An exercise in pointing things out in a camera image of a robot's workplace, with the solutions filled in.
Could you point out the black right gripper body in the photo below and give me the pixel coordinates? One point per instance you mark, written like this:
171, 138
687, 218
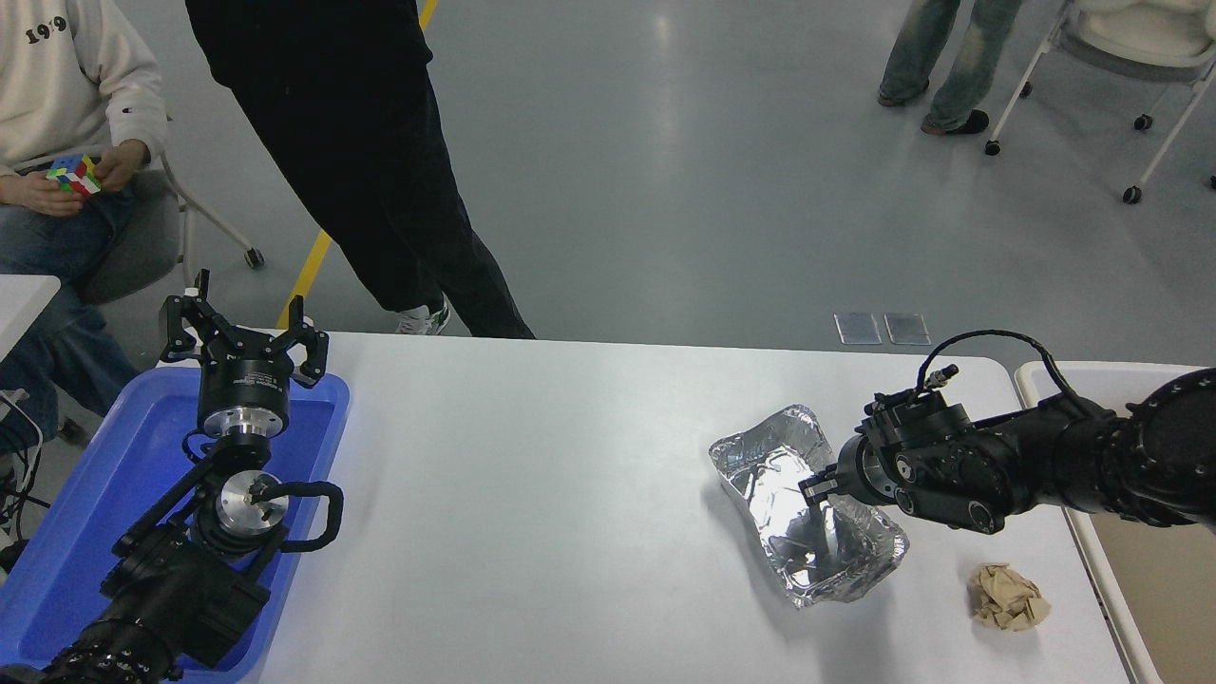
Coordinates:
869, 470

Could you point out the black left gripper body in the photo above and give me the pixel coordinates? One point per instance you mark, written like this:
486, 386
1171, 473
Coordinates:
245, 380

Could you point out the silver foil tray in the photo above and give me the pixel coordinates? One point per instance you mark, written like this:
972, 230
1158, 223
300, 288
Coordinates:
760, 475

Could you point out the colourful puzzle cube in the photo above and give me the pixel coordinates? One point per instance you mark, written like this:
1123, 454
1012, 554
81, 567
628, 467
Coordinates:
74, 175

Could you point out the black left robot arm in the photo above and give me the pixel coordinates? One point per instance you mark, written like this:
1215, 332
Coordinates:
180, 589

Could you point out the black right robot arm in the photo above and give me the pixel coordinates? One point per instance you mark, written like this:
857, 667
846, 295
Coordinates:
1045, 456

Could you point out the clear floor plate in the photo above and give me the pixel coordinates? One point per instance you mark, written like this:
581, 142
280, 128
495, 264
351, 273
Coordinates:
907, 329
858, 329

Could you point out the seated person's left hand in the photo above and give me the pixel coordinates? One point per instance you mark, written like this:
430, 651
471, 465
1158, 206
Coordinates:
123, 163

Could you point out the seated person's right hand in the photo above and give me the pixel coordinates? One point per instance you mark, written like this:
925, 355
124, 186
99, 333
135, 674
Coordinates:
40, 195

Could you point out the grey chair on casters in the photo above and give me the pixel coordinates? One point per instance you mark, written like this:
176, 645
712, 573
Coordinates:
142, 247

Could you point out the small white side table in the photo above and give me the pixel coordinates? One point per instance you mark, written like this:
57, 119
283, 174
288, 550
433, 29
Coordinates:
24, 304

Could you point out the blue plastic tray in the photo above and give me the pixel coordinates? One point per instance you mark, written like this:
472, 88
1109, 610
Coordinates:
95, 475

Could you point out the standing person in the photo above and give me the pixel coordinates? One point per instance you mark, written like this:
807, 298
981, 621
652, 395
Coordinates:
380, 190

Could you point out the crumpled tan paper ball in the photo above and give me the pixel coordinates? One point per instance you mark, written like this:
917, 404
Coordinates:
1009, 598

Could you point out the seated person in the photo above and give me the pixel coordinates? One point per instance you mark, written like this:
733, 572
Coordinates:
57, 85

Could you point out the large pale bin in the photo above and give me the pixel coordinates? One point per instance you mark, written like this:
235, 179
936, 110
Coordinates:
1140, 608

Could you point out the walking person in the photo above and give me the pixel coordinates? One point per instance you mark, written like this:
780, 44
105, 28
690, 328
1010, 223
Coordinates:
950, 57

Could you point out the white chair on casters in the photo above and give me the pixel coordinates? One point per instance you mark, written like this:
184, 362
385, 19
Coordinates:
1140, 33

